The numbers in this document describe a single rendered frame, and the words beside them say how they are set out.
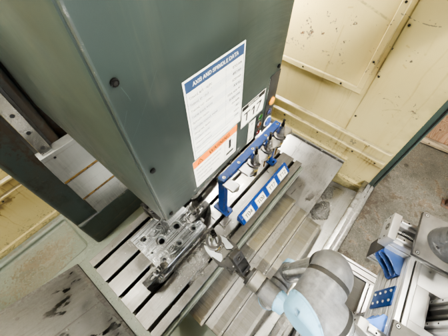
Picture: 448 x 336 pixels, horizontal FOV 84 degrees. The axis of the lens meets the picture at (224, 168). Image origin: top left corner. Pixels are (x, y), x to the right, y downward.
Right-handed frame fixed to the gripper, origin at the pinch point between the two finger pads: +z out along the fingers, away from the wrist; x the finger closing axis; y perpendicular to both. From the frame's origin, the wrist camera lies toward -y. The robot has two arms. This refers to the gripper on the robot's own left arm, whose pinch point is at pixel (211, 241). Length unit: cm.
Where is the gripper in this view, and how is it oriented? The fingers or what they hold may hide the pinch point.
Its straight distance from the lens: 103.5
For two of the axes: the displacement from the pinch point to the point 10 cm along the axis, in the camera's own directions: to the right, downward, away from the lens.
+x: 6.5, -6.3, 4.3
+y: -0.1, 5.5, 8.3
